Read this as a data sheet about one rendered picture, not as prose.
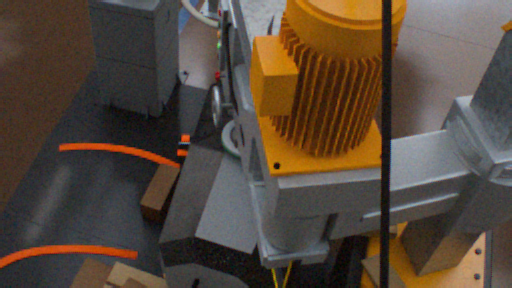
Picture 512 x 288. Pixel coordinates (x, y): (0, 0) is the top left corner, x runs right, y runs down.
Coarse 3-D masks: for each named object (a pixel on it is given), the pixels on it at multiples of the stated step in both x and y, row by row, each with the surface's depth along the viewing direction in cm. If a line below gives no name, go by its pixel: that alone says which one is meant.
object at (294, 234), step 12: (264, 204) 161; (264, 216) 162; (312, 216) 152; (324, 216) 155; (264, 228) 165; (276, 228) 159; (288, 228) 156; (300, 228) 155; (312, 228) 156; (276, 240) 163; (288, 240) 160; (300, 240) 160; (312, 240) 162
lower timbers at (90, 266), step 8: (88, 264) 276; (96, 264) 276; (104, 264) 276; (80, 272) 272; (88, 272) 273; (96, 272) 273; (104, 272) 274; (80, 280) 270; (88, 280) 270; (96, 280) 271; (104, 280) 271
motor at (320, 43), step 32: (288, 0) 107; (320, 0) 102; (352, 0) 103; (288, 32) 112; (320, 32) 102; (352, 32) 100; (256, 64) 115; (288, 64) 111; (320, 64) 108; (352, 64) 108; (256, 96) 117; (288, 96) 114; (320, 96) 113; (352, 96) 115; (288, 128) 124; (320, 128) 122; (352, 128) 122; (288, 160) 127; (320, 160) 128; (352, 160) 128
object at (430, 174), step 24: (408, 144) 165; (432, 144) 166; (456, 144) 165; (408, 168) 159; (432, 168) 160; (456, 168) 161; (408, 192) 157; (432, 192) 162; (456, 192) 167; (504, 192) 160; (336, 216) 158; (360, 216) 160; (408, 216) 169; (480, 216) 171; (504, 216) 173
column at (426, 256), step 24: (504, 48) 145; (504, 72) 147; (480, 96) 159; (504, 96) 148; (480, 120) 161; (504, 120) 150; (504, 144) 152; (432, 216) 197; (408, 240) 218; (432, 240) 199; (456, 240) 196; (432, 264) 208; (456, 264) 216
